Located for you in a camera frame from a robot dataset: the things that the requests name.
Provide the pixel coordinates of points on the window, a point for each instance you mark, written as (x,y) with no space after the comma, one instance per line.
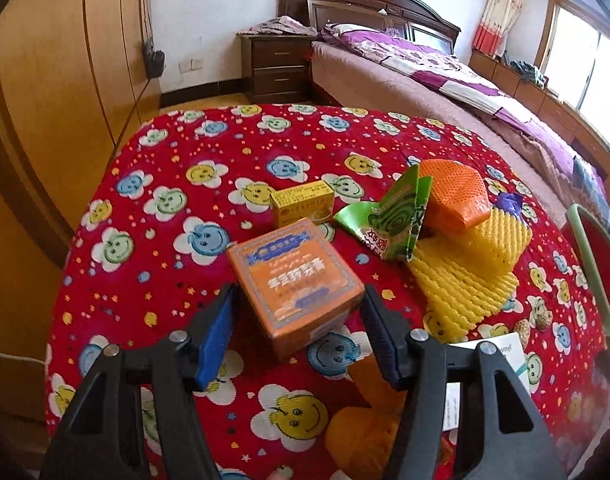
(585,55)

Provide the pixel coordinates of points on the purple pillow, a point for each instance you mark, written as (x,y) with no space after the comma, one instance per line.
(347,31)

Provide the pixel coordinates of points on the wooden window cabinet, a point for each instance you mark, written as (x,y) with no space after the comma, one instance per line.
(515,87)

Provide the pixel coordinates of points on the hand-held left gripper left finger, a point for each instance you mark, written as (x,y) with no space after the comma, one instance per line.
(216,340)

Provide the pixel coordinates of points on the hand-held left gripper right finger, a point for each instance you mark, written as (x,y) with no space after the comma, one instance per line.
(382,335)

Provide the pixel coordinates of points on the green mosquito coil box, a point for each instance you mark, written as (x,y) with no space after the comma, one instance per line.
(385,220)

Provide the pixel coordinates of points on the dark wooden headboard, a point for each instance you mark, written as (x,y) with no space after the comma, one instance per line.
(355,5)

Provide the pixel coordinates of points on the orange cardboard box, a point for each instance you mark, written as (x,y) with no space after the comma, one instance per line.
(295,280)

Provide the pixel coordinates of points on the white wall socket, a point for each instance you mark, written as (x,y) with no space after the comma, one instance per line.
(191,64)

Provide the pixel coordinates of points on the dark wooden nightstand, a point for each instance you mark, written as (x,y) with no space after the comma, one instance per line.
(277,67)

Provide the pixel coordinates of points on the purple plastic scrap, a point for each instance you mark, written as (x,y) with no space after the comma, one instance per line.
(507,205)

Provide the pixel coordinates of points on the pink cloth on nightstand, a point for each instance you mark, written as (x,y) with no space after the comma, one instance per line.
(280,26)

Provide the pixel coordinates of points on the purple patchwork quilt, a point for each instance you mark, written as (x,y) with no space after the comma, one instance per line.
(435,62)

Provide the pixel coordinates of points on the orange foam fruit net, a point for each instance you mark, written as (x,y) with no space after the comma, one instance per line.
(455,190)

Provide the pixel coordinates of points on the pile of dark clothes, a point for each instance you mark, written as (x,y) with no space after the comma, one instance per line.
(527,72)

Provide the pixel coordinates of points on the yellow foam fruit net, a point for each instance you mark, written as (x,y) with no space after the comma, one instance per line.
(465,280)

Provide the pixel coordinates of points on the floral curtain with red hem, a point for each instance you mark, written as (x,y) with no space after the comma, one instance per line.
(502,15)

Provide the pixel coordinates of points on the white paper card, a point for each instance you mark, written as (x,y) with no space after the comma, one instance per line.
(500,355)

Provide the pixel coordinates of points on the black hanging bag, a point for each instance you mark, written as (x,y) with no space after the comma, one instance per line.
(154,60)

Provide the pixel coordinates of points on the wooden wardrobe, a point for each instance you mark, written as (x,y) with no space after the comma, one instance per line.
(55,85)

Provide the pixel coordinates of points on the dark blue cloth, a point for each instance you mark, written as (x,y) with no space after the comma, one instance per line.
(592,190)

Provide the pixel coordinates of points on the crumpled orange foam net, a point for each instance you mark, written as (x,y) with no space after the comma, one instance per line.
(360,440)

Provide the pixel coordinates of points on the small yellow cardboard box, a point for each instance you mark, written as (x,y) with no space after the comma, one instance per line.
(301,201)

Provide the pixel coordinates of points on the red bin with green rim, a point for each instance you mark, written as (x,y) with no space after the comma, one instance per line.
(592,245)

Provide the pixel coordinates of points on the red flower print cloth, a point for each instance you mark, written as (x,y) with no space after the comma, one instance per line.
(185,160)

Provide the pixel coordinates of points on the bed with brown cover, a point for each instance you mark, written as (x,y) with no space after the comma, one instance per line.
(385,85)

